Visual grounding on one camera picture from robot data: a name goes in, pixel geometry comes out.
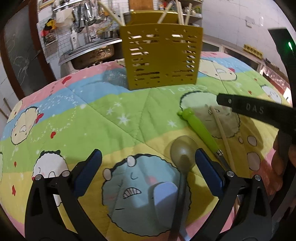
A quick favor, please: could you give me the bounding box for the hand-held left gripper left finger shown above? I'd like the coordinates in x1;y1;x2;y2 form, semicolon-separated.
24;149;103;241

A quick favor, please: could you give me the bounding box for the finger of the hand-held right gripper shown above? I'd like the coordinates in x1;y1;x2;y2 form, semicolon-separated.
217;93;293;130

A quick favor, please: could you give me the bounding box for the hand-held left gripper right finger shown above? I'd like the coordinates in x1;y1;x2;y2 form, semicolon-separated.
195;149;274;241

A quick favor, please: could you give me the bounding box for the green handled knife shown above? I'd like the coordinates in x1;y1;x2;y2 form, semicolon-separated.
177;108;232;172

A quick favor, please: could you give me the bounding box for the yellow slotted utensil holder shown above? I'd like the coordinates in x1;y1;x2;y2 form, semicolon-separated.
119;10;204;91

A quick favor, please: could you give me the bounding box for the row of hanging metal utensils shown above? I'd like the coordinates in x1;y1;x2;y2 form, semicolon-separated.
69;0;109;33

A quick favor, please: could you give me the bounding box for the person's right hand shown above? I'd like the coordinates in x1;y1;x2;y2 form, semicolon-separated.
272;136;289;178

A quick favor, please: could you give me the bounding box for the yellow egg carton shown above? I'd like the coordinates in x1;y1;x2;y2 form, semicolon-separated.
243;44;264;56

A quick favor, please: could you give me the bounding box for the plastic covered side table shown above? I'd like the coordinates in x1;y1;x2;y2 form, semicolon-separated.
260;58;292;81

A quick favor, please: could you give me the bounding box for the kitchen counter cabinet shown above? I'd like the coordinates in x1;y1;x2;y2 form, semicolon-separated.
202;35;264;70

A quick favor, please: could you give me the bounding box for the colourful printed blanket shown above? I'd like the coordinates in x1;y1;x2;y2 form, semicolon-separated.
0;51;294;241

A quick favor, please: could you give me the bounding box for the steel kitchen sink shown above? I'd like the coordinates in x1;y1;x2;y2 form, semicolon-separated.
58;38;123;70

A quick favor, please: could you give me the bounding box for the white soap bottle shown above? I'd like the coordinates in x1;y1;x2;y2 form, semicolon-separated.
70;27;79;48

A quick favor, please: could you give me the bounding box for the brown door with glass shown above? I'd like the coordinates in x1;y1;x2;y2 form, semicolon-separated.
0;0;59;101

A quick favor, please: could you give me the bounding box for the rectangular wooden cutting board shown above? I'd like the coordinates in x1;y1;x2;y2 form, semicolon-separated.
129;0;154;11

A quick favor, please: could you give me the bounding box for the yellow and red hanging cloth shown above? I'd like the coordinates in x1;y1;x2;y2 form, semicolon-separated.
41;19;58;36

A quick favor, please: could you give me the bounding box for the cream hanging bag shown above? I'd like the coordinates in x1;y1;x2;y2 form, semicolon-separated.
55;10;75;24

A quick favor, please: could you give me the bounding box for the metal utensil rack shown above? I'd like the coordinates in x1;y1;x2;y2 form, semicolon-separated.
52;0;93;12

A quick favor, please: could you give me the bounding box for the white wall socket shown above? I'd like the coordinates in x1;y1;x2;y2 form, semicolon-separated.
245;16;264;28

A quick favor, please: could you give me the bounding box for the corner wall shelf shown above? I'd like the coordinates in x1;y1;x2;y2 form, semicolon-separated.
178;0;203;19

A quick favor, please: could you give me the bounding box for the wire wall basket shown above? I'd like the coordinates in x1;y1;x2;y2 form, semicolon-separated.
43;32;58;45

